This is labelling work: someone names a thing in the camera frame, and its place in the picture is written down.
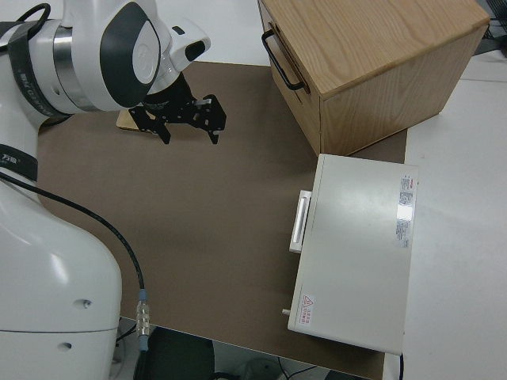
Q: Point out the wooden drawer cabinet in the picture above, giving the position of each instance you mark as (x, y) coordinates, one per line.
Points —
(376, 39)

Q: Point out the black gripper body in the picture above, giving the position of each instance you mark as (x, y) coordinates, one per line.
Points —
(182, 111)

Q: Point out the wooden mug stand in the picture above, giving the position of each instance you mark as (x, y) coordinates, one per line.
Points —
(124, 120)

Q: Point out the white toaster oven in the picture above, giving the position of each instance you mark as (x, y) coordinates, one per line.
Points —
(356, 245)

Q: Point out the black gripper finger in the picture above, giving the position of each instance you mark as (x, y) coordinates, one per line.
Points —
(164, 134)
(214, 135)

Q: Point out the brown table mat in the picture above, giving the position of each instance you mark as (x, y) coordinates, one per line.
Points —
(218, 217)

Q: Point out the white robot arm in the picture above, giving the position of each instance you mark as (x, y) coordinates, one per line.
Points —
(59, 257)

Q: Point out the black plastic case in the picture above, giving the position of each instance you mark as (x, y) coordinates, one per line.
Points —
(178, 356)

